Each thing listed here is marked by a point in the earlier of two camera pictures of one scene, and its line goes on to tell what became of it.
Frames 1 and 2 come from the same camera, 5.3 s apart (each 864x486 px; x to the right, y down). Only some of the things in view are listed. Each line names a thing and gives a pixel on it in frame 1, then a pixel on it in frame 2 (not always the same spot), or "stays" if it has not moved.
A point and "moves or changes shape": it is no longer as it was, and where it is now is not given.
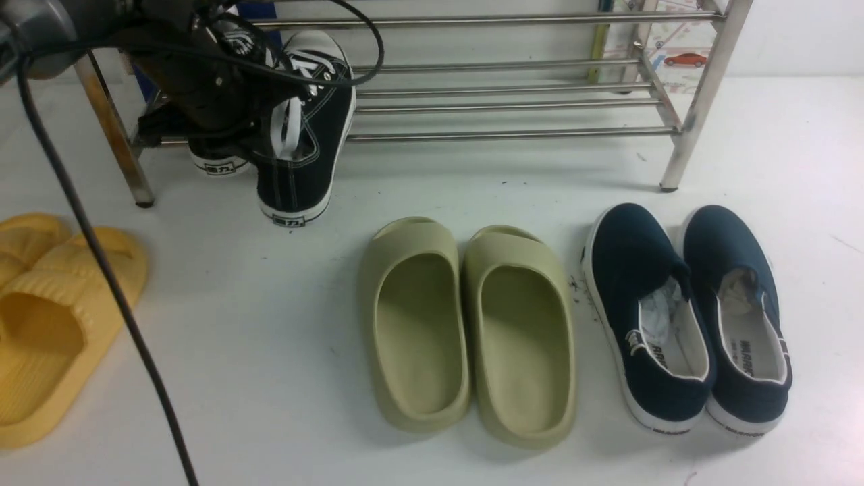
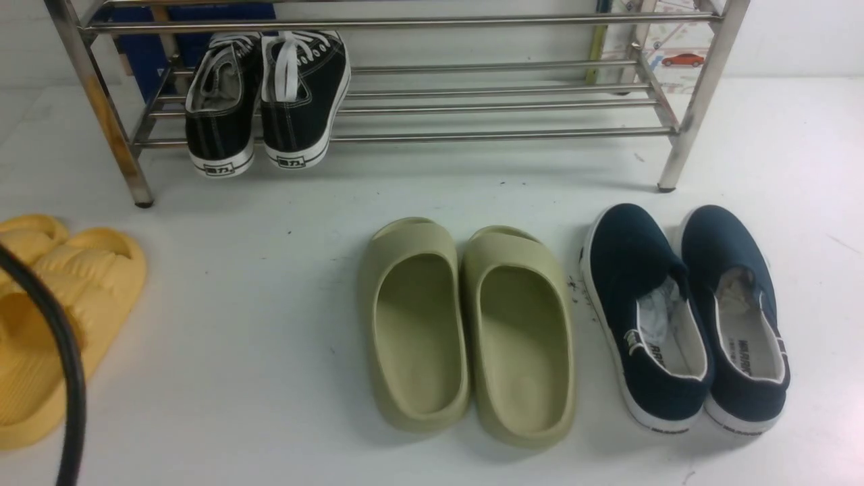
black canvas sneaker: x=294 y=181 moves or changes shape
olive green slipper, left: x=413 y=324 stays
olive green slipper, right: x=520 y=337 stays
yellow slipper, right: x=58 y=317 stays
